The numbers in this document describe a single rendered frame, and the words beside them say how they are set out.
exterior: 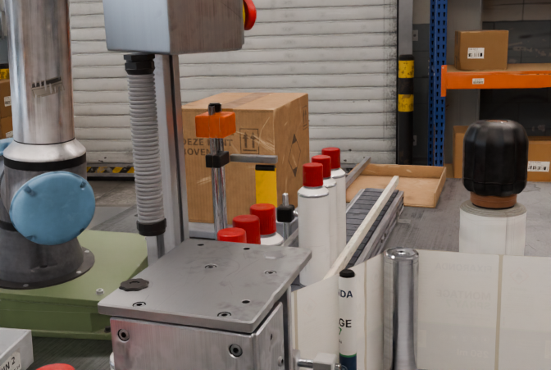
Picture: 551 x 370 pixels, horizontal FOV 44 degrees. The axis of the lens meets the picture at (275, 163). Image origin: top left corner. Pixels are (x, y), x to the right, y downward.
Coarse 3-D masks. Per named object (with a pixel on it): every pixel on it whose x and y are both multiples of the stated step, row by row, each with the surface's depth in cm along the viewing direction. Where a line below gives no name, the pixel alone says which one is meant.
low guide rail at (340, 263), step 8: (392, 184) 163; (384, 192) 156; (392, 192) 162; (384, 200) 152; (376, 208) 144; (368, 216) 139; (376, 216) 144; (368, 224) 135; (360, 232) 129; (352, 240) 124; (360, 240) 128; (344, 248) 121; (352, 248) 121; (344, 256) 117; (352, 256) 122; (336, 264) 113; (344, 264) 116; (328, 272) 110; (336, 272) 111
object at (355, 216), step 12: (372, 192) 170; (396, 192) 169; (360, 204) 160; (372, 204) 159; (348, 216) 151; (360, 216) 151; (348, 228) 142; (372, 228) 142; (348, 240) 135; (360, 252) 128; (348, 264) 122; (300, 288) 113
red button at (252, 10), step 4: (244, 0) 79; (248, 0) 79; (244, 4) 79; (248, 4) 78; (252, 4) 79; (244, 8) 79; (248, 8) 78; (252, 8) 79; (248, 12) 78; (252, 12) 79; (256, 12) 79; (248, 16) 79; (252, 16) 79; (256, 16) 79; (248, 20) 79; (252, 20) 79; (244, 24) 79; (248, 24) 79; (252, 24) 79; (244, 28) 80; (248, 28) 80
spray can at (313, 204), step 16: (304, 176) 109; (320, 176) 109; (304, 192) 109; (320, 192) 109; (304, 208) 109; (320, 208) 109; (304, 224) 110; (320, 224) 109; (304, 240) 110; (320, 240) 110; (320, 256) 110; (304, 272) 112; (320, 272) 111
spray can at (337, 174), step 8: (328, 152) 120; (336, 152) 120; (336, 160) 121; (336, 168) 121; (336, 176) 120; (344, 176) 122; (344, 184) 122; (344, 192) 122; (344, 200) 122; (344, 208) 123; (344, 216) 123; (344, 224) 123; (344, 232) 124; (344, 240) 124
